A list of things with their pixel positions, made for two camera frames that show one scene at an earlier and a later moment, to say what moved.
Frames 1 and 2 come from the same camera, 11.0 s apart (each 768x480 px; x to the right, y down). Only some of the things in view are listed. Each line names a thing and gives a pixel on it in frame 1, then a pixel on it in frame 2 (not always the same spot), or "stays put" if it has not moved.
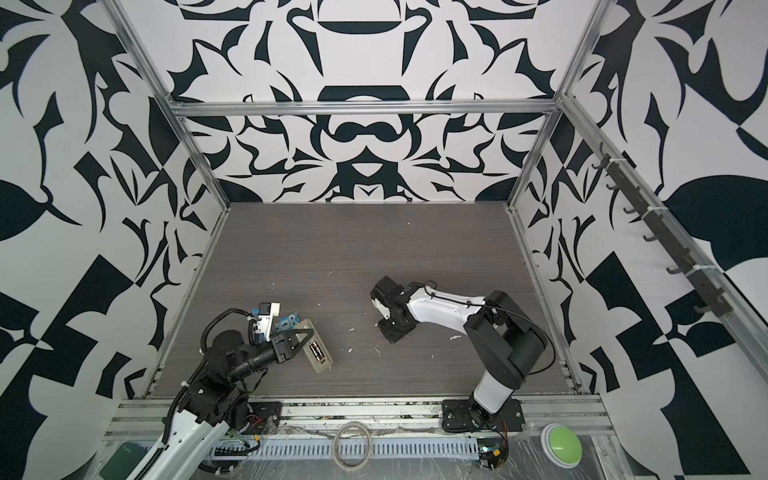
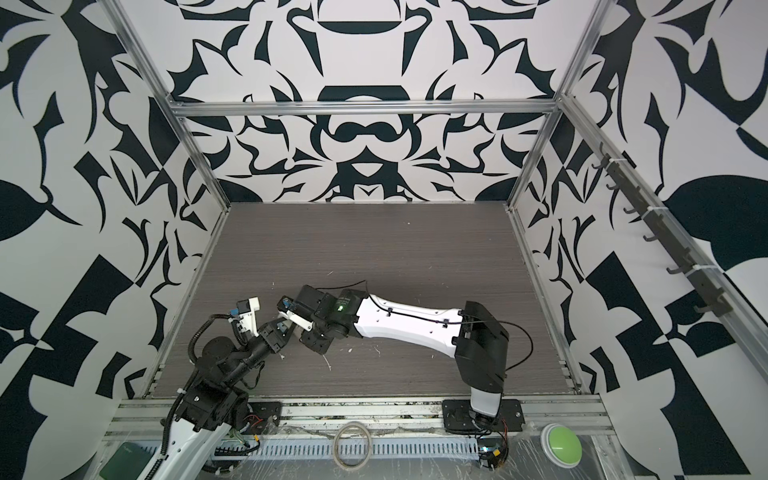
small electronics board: (491, 452) stays put
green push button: (561, 445) stays put
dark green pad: (124, 461) stays put
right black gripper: (389, 334) → (310, 340)
